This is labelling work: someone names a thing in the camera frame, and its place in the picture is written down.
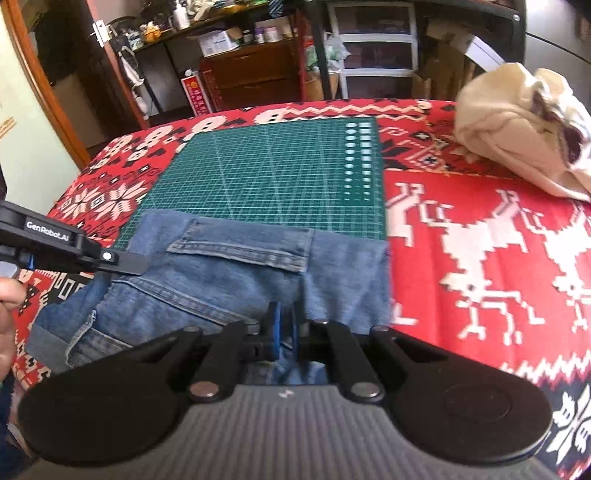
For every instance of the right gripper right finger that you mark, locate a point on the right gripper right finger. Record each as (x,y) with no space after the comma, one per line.
(334,345)

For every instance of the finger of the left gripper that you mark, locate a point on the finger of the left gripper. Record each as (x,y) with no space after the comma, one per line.
(28,261)
(121,262)

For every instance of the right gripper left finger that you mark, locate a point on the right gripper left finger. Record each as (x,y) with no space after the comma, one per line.
(224,354)

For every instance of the blue denim shorts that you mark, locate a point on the blue denim shorts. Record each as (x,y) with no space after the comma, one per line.
(208,273)

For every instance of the person's left hand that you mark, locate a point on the person's left hand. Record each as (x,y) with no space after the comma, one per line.
(12,297)

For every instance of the green cutting mat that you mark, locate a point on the green cutting mat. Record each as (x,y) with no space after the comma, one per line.
(323,174)

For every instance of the red sign board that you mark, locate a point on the red sign board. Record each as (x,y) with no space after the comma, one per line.
(195,93)

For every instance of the red patterned tablecloth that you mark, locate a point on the red patterned tablecloth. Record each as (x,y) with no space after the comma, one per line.
(485,360)

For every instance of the dark wooden drawer cabinet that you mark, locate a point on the dark wooden drawer cabinet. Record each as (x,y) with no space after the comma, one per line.
(253,75)

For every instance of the cardboard boxes stack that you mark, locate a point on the cardboard boxes stack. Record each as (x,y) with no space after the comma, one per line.
(451,57)

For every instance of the white plastic drawer unit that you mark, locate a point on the white plastic drawer unit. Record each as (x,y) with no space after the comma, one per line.
(382,40)

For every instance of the black shelf desk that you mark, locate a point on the black shelf desk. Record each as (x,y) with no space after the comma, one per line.
(501,24)

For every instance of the grey refrigerator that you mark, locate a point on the grey refrigerator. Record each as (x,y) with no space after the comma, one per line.
(553,42)

